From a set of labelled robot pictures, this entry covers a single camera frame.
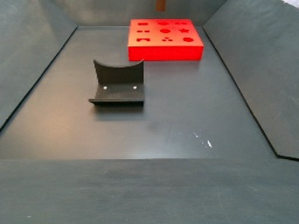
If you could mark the red shape sorter block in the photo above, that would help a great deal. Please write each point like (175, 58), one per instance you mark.
(163, 40)

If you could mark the black curved holder stand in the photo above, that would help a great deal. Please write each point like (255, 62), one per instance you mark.
(121, 84)

